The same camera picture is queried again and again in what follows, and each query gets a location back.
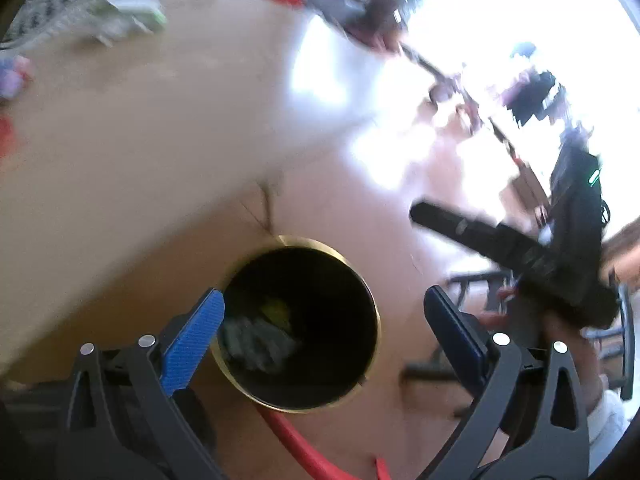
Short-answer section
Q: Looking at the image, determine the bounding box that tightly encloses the white sleeve forearm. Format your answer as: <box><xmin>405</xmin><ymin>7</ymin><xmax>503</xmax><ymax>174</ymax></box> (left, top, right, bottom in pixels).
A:
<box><xmin>587</xmin><ymin>390</ymin><xmax>629</xmax><ymax>474</ymax></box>

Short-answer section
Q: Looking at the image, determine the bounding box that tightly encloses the black gold-rimmed trash bin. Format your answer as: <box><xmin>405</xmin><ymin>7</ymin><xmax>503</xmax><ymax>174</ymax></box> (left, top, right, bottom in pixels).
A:
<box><xmin>210</xmin><ymin>235</ymin><xmax>382</xmax><ymax>414</ymax></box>

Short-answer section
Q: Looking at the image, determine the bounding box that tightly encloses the person's right hand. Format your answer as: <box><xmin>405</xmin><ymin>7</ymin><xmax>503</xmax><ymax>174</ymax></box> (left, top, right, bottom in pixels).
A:
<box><xmin>479</xmin><ymin>284</ymin><xmax>606</xmax><ymax>416</ymax></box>

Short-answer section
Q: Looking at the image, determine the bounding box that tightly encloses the red snack box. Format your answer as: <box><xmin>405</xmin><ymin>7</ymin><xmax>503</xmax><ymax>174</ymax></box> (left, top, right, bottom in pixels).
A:
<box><xmin>0</xmin><ymin>115</ymin><xmax>16</xmax><ymax>158</ymax></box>

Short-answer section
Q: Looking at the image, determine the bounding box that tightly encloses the torn white green package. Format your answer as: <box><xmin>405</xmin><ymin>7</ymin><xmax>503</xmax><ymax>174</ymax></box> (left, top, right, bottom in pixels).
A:
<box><xmin>85</xmin><ymin>0</ymin><xmax>167</xmax><ymax>47</ymax></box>

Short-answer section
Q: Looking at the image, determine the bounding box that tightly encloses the red chair frame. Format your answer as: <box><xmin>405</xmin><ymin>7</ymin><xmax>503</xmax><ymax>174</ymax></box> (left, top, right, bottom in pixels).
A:
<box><xmin>257</xmin><ymin>404</ymin><xmax>394</xmax><ymax>480</ymax></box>

